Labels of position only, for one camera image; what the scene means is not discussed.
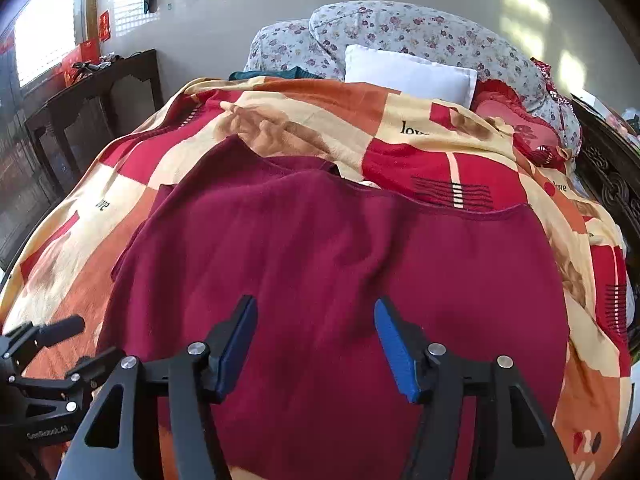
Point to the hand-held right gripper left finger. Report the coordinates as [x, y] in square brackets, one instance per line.
[235, 345]

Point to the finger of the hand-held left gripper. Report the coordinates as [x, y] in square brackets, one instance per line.
[75, 380]
[57, 330]

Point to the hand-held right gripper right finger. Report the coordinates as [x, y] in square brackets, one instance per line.
[397, 355]

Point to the maroon fleece garment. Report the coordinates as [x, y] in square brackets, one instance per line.
[320, 260]

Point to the dark wooden cabinet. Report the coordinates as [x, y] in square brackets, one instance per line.
[20, 170]

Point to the red orange checked blanket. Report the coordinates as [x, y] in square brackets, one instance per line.
[390, 120]

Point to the dark wooden side table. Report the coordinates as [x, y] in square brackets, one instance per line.
[130, 80]

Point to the red frilled pillow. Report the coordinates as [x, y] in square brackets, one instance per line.
[520, 120]

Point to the small dark clutter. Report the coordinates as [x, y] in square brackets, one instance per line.
[95, 65]

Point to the red bag on table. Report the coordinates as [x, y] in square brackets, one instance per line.
[80, 60]

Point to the teal cloth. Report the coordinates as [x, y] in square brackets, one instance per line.
[270, 74]

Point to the white pillow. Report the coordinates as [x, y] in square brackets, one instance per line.
[405, 75]

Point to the dark carved wooden headboard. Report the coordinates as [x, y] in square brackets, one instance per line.
[610, 170]

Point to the bright window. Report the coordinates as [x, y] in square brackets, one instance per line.
[47, 30]

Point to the floral quilt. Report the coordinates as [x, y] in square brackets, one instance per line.
[410, 30]

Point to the red paper wall decoration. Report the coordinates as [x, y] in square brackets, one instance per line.
[104, 25]

